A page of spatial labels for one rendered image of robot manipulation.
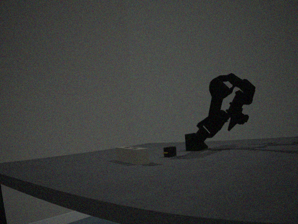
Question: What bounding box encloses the black two-prong plug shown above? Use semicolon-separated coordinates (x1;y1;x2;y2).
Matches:
163;147;177;158

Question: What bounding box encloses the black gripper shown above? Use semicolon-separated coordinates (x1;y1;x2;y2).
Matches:
219;102;243;131

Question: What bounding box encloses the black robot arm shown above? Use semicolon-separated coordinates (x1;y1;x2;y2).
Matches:
190;73;255;147

